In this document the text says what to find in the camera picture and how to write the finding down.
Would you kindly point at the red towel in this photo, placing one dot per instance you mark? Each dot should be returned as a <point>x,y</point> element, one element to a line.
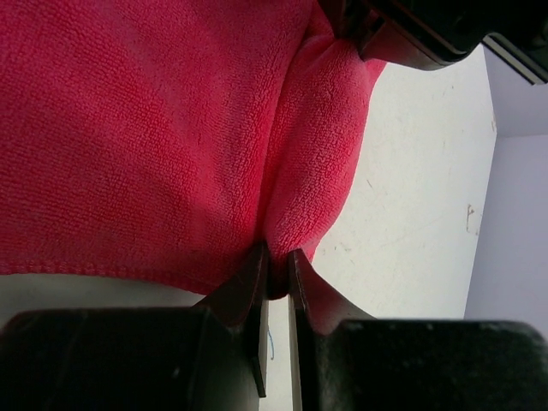
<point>161,140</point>

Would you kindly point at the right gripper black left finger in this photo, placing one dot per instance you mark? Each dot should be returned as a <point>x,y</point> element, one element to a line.
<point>211,356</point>

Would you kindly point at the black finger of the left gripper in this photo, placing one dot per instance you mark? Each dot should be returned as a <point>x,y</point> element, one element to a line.
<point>431,35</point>

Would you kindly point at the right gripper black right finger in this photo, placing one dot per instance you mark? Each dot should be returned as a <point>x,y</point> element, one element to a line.
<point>342,358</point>

